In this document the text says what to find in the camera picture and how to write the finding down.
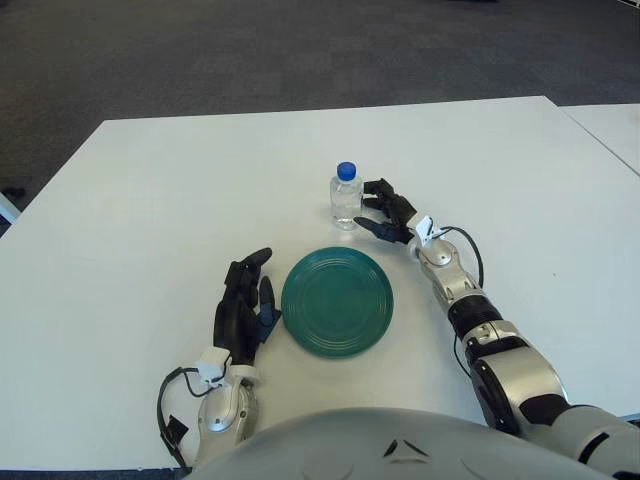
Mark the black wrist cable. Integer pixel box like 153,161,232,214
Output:
442,225,486,289
156,366,209,471

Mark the clear bottle blue cap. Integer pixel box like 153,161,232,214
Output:
329,161,365,231

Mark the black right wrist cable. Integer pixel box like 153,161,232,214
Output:
442,225,486,289

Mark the green round plate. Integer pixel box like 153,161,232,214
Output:
281,246,395,359

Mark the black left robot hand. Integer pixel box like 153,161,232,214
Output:
213,246,282,367

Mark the silver robot torso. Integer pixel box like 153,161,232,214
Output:
182,407,614,480

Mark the white furniture edge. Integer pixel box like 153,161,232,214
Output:
0,192,22,226

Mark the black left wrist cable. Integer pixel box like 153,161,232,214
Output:
156,366,209,471

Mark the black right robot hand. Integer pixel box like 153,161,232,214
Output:
353,176,419,245

